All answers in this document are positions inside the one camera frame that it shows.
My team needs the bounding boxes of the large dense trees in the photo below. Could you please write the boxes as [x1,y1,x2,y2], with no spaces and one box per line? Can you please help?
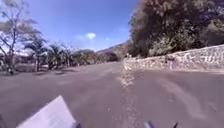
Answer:
[127,0,224,59]

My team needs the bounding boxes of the bare branched tree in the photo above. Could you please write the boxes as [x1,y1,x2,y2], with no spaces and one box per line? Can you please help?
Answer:
[0,0,38,75]

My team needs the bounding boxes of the grey asphalt road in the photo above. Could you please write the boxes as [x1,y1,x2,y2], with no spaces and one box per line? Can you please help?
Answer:
[0,61,224,128]

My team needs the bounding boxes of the row of trees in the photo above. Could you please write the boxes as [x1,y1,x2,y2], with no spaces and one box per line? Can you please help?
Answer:
[23,35,122,72]

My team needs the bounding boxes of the pale stone wall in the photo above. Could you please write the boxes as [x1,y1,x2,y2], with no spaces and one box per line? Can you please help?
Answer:
[123,44,224,72]

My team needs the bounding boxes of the distant hill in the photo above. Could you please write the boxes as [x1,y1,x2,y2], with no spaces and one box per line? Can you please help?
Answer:
[96,40,133,58]

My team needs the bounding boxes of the robot's own part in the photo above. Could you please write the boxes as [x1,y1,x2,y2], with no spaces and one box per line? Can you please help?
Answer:
[143,120,156,128]

